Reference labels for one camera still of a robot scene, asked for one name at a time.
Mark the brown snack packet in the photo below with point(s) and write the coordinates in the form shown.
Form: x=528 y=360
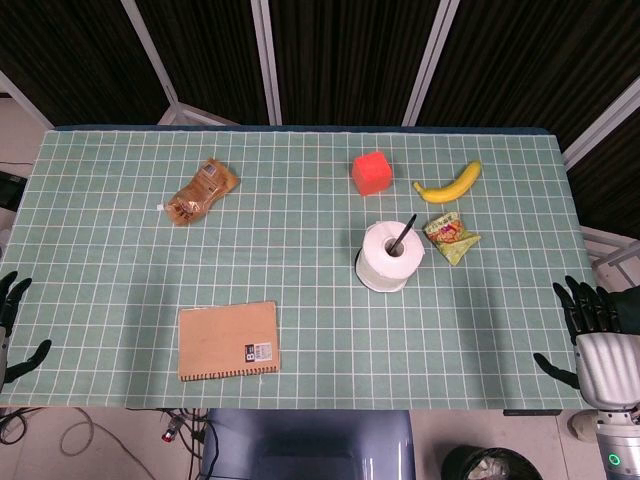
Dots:
x=200 y=192

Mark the green grid tablecloth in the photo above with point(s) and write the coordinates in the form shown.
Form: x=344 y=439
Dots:
x=310 y=300

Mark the dark green bag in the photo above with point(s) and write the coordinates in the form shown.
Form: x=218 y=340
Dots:
x=627 y=305

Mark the red tipped plug device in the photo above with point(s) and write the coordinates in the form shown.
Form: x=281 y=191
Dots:
x=171 y=430

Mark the red cube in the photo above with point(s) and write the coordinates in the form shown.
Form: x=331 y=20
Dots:
x=371 y=173

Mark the white metal rack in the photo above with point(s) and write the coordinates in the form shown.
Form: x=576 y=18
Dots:
x=612 y=250

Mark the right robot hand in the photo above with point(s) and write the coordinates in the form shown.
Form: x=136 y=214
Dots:
x=607 y=365

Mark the white toilet paper roll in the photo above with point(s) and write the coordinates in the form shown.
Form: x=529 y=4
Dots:
x=385 y=262

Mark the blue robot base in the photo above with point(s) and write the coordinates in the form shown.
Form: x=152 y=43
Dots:
x=305 y=445

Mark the brown spiral notebook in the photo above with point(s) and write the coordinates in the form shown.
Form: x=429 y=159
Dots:
x=227 y=340

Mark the yellow banana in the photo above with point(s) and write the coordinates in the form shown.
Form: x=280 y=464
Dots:
x=450 y=190

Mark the black box device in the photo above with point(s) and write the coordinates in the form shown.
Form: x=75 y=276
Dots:
x=9 y=187

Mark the dark folding screen panel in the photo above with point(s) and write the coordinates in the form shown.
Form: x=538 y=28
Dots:
x=75 y=55
x=350 y=55
x=610 y=180
x=210 y=50
x=525 y=60

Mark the green snack bag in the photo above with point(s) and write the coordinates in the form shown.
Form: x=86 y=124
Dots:
x=450 y=237

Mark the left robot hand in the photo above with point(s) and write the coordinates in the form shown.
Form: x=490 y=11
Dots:
x=12 y=300

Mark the black trash bin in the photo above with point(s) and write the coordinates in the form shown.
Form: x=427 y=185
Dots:
x=490 y=465

